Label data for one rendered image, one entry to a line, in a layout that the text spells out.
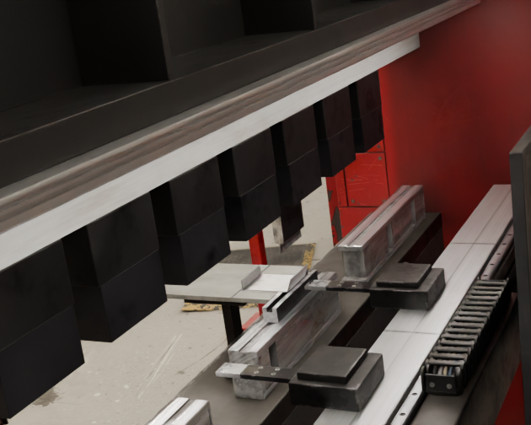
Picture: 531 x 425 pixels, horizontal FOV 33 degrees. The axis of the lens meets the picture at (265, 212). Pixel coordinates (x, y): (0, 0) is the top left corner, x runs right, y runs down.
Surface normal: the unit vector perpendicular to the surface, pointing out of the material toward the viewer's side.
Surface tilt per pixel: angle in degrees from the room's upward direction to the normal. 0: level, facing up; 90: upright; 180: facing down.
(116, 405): 0
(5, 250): 90
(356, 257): 90
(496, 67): 90
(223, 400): 0
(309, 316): 90
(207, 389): 0
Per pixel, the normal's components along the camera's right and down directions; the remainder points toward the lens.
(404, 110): -0.43, 0.31
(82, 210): 0.89, 0.00
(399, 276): -0.13, -0.95
